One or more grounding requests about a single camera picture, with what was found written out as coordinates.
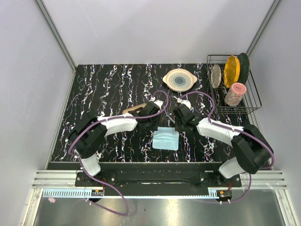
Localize beige plate blue rings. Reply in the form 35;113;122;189
162;68;198;92

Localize grey speckled plate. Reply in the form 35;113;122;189
210;64;222;89

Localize dark green plate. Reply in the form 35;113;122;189
238;53;250;84

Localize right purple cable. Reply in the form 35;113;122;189
178;91;275;204

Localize black wire dish rack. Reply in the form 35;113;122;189
206;54;262;114

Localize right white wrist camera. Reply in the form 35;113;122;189
177;98;191;110

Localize purple cable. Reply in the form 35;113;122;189
178;91;275;204
68;90;170;216

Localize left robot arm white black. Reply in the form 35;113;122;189
69;100;163;186

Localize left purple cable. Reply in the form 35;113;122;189
68;90;170;216

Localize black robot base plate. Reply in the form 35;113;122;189
75;162;242;198

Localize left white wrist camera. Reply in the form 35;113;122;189
151;98;164;110

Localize black marble pattern mat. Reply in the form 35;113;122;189
47;64;262;163

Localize yellow scalloped plate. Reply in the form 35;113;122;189
223;55;240;89

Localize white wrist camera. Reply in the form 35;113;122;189
151;98;164;110
177;98;191;110

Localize pink patterned cup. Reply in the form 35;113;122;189
225;82;247;106

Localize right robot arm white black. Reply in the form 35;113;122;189
173;104;274;187

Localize light blue cleaning cloth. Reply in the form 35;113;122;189
152;127;179;151

